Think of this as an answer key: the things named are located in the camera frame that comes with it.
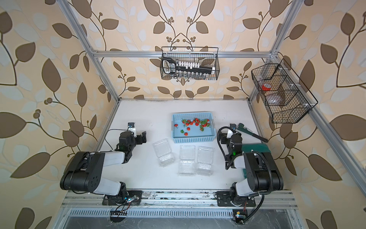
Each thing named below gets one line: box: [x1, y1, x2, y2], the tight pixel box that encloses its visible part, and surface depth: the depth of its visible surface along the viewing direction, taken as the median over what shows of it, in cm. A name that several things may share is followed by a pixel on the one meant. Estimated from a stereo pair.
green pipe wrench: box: [236, 123, 269, 143], surface depth 102 cm
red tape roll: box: [261, 83, 272, 92], surface depth 84 cm
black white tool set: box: [161, 58, 216, 78], surface depth 86 cm
